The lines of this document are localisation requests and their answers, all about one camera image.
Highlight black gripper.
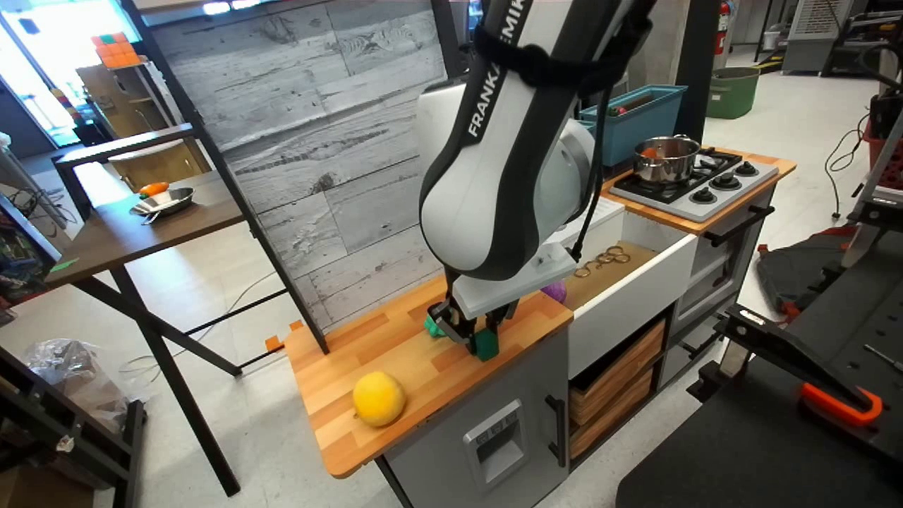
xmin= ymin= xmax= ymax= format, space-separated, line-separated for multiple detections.
xmin=427 ymin=293 xmax=522 ymax=358

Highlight white toy sink basin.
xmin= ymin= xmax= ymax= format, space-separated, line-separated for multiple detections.
xmin=538 ymin=200 xmax=699 ymax=380

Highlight yellow toy lemon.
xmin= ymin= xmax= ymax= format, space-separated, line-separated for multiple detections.
xmin=351 ymin=371 xmax=410 ymax=432

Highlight grey wood-look backdrop panel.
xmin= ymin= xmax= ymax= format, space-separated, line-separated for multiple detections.
xmin=121 ymin=0 xmax=475 ymax=357

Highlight green bucket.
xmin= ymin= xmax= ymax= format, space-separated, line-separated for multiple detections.
xmin=705 ymin=65 xmax=763 ymax=121

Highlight steel cooking pot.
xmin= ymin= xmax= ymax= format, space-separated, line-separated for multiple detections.
xmin=629 ymin=130 xmax=705 ymax=188

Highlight teal plastic bin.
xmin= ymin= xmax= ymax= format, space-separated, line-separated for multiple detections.
xmin=575 ymin=83 xmax=691 ymax=169

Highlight toy kitchen cabinet wooden counter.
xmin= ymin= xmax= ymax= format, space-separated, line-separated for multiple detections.
xmin=282 ymin=150 xmax=800 ymax=508

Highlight white floor cable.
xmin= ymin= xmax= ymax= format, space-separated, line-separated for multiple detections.
xmin=821 ymin=111 xmax=874 ymax=227

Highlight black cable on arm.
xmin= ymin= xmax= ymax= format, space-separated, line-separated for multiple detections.
xmin=561 ymin=17 xmax=654 ymax=268

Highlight wooden drawer crates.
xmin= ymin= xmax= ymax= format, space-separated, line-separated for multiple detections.
xmin=568 ymin=319 xmax=673 ymax=463

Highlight white toy stove top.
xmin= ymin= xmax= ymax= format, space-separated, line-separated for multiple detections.
xmin=613 ymin=148 xmax=781 ymax=227

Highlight green toy block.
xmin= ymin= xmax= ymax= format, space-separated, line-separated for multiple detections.
xmin=472 ymin=323 xmax=502 ymax=365

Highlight red fire extinguisher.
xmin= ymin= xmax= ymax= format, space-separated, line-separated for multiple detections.
xmin=713 ymin=0 xmax=733 ymax=58

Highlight orange black bar clamp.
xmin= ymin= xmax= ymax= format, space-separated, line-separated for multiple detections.
xmin=713 ymin=305 xmax=888 ymax=432

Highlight dark folding table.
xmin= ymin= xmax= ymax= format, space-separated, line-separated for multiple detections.
xmin=39 ymin=121 xmax=334 ymax=499

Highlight small white orange toy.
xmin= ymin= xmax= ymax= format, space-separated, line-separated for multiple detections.
xmin=131 ymin=181 xmax=197 ymax=227

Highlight clear plastic bag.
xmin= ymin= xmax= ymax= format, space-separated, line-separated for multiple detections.
xmin=25 ymin=337 xmax=131 ymax=436

